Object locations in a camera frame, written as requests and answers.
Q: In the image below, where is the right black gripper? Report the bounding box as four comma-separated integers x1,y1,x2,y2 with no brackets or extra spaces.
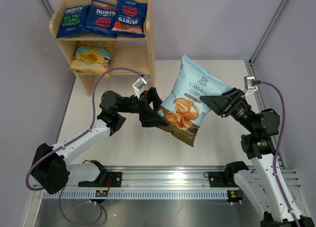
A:
200,87,256,133

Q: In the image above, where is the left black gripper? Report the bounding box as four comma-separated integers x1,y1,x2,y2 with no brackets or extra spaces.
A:
118,87,173,128

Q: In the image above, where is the light blue cassava chips bag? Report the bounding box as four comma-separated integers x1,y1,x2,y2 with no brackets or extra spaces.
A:
157,55,232,147

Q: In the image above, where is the yellow kettle cooked chips bag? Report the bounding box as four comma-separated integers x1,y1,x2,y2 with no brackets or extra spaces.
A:
69,40,116,76

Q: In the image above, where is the blue spicy sweet chilli bag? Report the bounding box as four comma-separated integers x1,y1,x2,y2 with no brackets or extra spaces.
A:
81,0,117,38

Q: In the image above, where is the blue sea salt vinegar bag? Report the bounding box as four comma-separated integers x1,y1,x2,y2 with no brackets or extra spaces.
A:
56,4,90,38

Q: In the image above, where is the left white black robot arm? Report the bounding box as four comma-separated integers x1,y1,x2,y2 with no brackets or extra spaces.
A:
30,87,168,194

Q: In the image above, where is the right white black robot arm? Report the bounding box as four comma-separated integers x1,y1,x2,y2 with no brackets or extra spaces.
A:
200,88,315,227

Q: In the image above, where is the wooden two-tier shelf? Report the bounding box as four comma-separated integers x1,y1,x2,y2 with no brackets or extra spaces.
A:
49,0,156,96

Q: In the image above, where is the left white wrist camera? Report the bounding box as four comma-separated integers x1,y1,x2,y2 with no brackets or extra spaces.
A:
132,75,151,98

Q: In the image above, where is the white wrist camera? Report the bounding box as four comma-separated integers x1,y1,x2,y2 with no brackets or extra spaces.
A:
132,75,151,98
244,76,261,96

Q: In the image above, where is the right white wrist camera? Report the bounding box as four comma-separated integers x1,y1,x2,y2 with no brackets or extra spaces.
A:
244,76,261,96

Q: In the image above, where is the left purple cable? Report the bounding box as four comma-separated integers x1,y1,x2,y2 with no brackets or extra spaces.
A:
25,67,146,225

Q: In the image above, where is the aluminium mounting rail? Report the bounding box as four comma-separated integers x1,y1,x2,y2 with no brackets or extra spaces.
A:
33,165,301,188

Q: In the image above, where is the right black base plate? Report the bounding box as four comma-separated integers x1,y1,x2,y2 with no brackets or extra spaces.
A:
203,171,241,189

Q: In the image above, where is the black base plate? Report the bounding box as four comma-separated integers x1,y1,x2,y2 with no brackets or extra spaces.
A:
203,171,241,189
78,171,122,188

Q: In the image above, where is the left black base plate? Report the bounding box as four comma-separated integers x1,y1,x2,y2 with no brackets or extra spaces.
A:
78,171,122,188

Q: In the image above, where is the white slotted cable duct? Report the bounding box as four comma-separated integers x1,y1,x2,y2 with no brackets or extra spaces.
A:
43,189,228,200

